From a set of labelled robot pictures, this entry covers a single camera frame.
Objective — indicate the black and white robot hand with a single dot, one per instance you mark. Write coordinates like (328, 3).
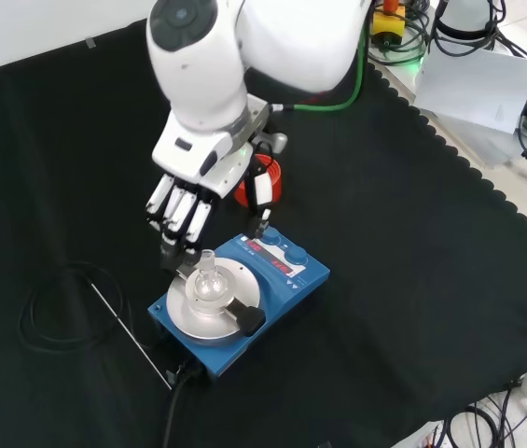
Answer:
(198, 186)

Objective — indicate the heater with blue base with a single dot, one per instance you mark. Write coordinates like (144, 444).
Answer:
(249, 298)

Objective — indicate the clear round-bottom glass flask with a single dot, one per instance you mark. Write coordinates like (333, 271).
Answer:
(208, 285)

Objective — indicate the thin steel temperature probe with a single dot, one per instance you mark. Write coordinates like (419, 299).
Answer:
(130, 333)

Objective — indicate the black bench cloth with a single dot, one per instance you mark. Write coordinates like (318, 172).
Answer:
(337, 280)

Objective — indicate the black coiled probe lead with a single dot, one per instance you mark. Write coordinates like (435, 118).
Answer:
(72, 305)

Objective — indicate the yellow stop button box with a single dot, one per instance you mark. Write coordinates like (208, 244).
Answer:
(388, 23)

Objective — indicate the pale paper board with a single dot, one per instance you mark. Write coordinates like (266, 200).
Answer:
(477, 88)

